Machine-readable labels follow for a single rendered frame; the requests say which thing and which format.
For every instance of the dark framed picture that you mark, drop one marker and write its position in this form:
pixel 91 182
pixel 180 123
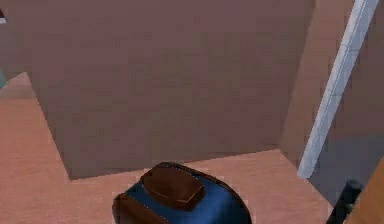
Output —
pixel 2 16

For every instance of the white door frame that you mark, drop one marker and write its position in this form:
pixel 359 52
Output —
pixel 336 83

